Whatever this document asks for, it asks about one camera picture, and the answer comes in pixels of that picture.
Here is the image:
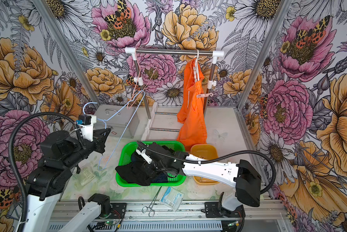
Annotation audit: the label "green plastic basket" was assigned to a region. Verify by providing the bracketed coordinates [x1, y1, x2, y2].
[116, 141, 186, 188]

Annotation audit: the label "black shorts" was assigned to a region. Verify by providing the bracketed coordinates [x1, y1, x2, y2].
[115, 152, 162, 186]

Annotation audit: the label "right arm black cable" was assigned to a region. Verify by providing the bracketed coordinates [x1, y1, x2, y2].
[136, 141, 277, 194]

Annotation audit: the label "orange shorts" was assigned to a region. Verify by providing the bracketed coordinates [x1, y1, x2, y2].
[177, 59, 207, 150]

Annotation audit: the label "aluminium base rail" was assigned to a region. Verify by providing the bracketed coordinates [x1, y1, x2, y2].
[50, 199, 290, 232]

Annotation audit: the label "pink clothespin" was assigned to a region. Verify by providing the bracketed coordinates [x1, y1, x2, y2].
[196, 93, 213, 98]

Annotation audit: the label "yellow plastic tray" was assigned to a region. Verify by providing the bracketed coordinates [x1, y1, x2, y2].
[191, 144, 218, 186]

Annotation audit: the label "metal surgical scissors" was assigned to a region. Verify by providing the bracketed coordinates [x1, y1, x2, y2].
[142, 187, 162, 218]

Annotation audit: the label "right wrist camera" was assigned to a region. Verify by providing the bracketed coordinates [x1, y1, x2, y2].
[136, 143, 152, 164]

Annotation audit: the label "white hanger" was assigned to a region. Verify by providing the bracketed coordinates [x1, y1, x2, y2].
[194, 49, 200, 82]

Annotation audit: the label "blue hanger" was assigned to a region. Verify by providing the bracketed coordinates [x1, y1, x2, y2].
[80, 91, 145, 171]

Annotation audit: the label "clothes rack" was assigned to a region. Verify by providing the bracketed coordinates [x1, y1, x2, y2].
[125, 47, 225, 120]

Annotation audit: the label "silver metal case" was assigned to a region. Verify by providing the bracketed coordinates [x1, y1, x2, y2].
[94, 104, 139, 138]

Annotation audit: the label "navy blue shorts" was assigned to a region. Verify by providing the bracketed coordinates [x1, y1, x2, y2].
[151, 173, 168, 183]

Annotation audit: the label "pink hanger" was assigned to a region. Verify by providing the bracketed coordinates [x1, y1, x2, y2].
[127, 53, 158, 108]

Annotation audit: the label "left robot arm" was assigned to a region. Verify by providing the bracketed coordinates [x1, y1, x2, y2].
[20, 128, 111, 232]

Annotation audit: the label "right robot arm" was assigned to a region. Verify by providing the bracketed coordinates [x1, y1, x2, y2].
[136, 141, 261, 218]

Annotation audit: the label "surgical mask packet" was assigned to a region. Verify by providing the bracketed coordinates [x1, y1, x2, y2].
[160, 187, 184, 212]

